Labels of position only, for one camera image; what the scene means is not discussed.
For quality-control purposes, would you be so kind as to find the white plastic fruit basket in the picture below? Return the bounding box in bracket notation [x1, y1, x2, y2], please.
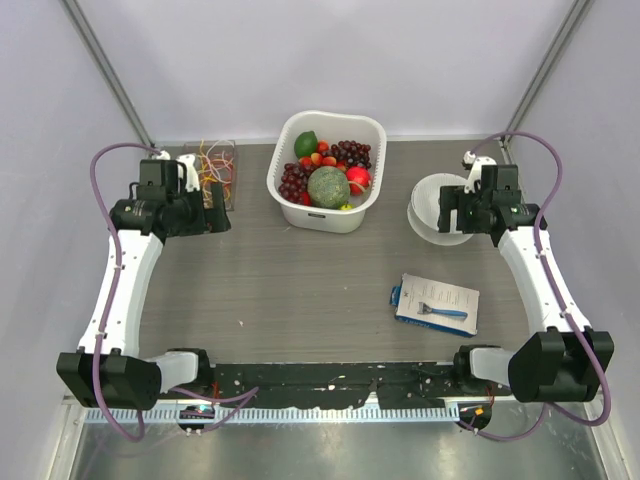
[266, 110, 387, 234]

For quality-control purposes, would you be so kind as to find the clear plastic cable box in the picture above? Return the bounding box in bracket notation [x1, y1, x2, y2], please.
[182, 139, 237, 211]

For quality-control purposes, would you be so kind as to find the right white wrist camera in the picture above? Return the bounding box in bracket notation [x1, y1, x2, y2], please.
[462, 151, 497, 194]

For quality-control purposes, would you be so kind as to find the white cable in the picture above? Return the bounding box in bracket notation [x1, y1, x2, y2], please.
[199, 140, 236, 181]

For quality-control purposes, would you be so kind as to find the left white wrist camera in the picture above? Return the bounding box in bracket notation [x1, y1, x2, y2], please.
[175, 154, 201, 192]

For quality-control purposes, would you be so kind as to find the red apple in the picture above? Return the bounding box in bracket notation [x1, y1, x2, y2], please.
[346, 167, 371, 191]

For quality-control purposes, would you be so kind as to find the right aluminium frame post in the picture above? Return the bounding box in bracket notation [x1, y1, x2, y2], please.
[501, 0, 596, 146]

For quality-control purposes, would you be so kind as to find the green lime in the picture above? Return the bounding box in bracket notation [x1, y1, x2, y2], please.
[294, 131, 318, 159]

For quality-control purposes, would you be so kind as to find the aluminium frame post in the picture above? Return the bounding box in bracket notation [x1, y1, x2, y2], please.
[501, 0, 596, 146]
[60, 0, 155, 146]

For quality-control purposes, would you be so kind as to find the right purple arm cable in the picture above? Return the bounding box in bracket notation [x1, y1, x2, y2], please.
[457, 131, 612, 442]

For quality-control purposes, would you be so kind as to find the red cable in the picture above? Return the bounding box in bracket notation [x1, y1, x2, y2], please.
[198, 149, 236, 194]

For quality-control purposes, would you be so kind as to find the white perforated cable spool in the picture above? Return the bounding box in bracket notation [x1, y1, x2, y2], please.
[407, 173, 473, 246]

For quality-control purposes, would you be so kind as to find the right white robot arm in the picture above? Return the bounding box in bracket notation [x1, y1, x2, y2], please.
[437, 157, 614, 403]

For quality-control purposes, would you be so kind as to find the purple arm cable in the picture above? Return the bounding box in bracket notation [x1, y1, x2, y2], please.
[457, 131, 612, 442]
[88, 142, 260, 444]

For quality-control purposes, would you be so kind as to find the dark red grape bunch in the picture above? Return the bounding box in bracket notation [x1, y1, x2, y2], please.
[329, 140, 372, 171]

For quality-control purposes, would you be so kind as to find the yellow cable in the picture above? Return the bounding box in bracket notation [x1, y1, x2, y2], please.
[198, 140, 235, 196]

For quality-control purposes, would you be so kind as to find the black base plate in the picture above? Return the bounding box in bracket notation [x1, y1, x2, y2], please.
[155, 360, 513, 410]

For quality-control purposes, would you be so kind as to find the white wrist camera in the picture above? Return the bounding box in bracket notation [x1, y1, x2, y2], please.
[462, 151, 497, 194]
[175, 154, 201, 192]

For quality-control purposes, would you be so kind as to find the white slotted cable duct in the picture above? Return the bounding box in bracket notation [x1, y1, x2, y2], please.
[85, 404, 460, 425]

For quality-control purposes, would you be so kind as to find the left aluminium frame post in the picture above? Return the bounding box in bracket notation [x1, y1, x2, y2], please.
[60, 0, 155, 146]

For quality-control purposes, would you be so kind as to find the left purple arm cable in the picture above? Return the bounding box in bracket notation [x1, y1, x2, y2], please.
[88, 142, 260, 444]

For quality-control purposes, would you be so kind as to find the blue razor package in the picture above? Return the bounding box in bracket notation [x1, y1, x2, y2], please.
[389, 273, 480, 338]

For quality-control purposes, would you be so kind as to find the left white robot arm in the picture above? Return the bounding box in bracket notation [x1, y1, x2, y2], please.
[56, 154, 231, 411]

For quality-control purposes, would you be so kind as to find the green netted melon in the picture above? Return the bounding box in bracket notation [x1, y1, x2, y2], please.
[307, 166, 350, 209]

